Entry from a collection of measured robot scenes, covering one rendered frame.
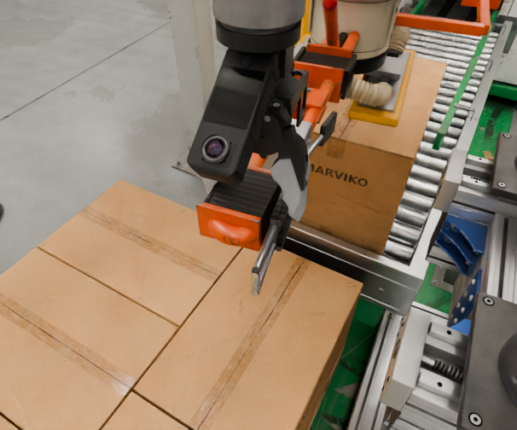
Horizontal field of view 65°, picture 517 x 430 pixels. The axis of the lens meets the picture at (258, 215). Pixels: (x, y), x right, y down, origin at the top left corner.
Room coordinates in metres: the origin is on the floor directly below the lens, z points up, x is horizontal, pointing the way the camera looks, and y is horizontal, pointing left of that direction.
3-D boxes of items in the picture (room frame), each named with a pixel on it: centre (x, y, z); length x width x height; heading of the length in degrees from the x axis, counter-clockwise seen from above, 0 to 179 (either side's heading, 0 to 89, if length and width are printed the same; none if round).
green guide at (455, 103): (2.07, -1.17, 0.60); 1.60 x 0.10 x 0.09; 150
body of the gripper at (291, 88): (0.36, 0.00, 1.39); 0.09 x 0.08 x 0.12; 159
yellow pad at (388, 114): (0.87, -0.29, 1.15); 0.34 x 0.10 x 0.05; 159
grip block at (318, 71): (0.67, -0.11, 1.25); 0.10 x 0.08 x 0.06; 69
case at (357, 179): (1.18, -0.35, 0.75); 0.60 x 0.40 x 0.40; 154
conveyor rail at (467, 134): (1.73, -1.05, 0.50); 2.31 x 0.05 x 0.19; 150
